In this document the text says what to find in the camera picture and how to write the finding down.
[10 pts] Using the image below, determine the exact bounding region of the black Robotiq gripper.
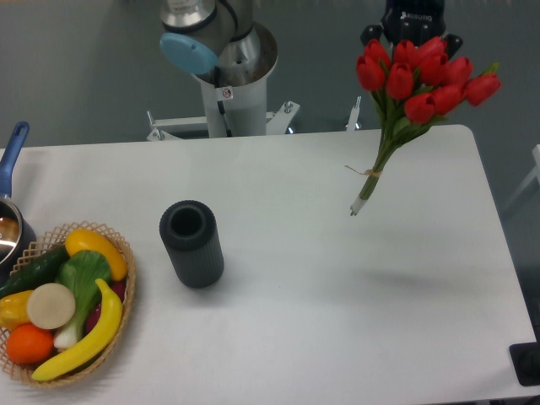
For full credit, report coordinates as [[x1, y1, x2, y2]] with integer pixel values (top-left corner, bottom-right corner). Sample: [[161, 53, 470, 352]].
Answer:
[[360, 0, 463, 59]]

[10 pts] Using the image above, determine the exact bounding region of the red tulip bouquet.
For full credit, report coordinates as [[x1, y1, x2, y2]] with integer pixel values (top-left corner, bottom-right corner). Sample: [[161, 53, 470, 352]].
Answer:
[[350, 37, 501, 216]]

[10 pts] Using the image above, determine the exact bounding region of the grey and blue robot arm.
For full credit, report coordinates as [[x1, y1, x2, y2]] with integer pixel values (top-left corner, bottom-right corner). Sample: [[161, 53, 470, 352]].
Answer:
[[159, 1, 463, 87]]

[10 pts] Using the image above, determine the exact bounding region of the dark grey ribbed vase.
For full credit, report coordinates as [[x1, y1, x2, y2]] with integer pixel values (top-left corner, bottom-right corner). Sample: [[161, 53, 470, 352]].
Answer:
[[159, 200, 224, 289]]

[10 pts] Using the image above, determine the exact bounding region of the black device at table edge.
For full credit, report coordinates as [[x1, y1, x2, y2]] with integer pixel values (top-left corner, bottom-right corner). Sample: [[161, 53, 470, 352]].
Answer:
[[509, 342, 539, 386]]

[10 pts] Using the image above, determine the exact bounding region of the dark red vegetable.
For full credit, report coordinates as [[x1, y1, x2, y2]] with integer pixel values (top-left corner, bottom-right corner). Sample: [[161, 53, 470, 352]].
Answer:
[[84, 280, 127, 335]]

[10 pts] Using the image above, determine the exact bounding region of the yellow squash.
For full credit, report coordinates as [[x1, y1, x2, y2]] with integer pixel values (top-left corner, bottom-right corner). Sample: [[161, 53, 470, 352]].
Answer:
[[64, 229, 127, 282]]

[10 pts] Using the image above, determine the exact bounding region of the green bok choy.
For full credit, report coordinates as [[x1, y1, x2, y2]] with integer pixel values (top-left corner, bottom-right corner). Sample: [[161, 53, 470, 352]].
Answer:
[[54, 250, 111, 351]]

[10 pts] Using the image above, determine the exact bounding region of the woven wicker basket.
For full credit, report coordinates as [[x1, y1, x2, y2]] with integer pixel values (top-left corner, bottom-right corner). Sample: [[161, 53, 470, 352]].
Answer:
[[1, 221, 137, 389]]

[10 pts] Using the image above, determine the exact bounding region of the yellow banana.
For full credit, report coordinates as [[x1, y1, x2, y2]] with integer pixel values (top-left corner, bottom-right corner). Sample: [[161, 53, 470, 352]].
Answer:
[[31, 278, 122, 382]]

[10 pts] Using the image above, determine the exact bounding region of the dark green cucumber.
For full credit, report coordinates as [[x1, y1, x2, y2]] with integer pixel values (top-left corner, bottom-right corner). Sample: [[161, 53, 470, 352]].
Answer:
[[1, 246, 69, 298]]

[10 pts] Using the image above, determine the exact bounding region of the beige round disc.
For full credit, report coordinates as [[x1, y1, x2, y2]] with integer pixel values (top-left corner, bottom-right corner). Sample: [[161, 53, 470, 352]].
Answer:
[[26, 283, 75, 330]]

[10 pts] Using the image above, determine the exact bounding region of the yellow bell pepper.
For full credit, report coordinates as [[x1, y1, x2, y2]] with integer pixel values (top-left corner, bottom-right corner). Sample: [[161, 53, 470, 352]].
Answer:
[[0, 290, 33, 330]]

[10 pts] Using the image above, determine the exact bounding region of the orange fruit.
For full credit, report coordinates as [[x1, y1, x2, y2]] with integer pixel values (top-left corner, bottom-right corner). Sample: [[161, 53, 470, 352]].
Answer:
[[6, 323, 53, 365]]

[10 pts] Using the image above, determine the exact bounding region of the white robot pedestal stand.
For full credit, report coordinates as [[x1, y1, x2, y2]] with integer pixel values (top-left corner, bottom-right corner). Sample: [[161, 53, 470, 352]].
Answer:
[[145, 73, 363, 143]]

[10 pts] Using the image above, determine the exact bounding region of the blue handled saucepan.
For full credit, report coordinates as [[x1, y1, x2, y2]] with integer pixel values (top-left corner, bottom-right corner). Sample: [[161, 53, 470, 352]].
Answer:
[[1, 121, 36, 284]]

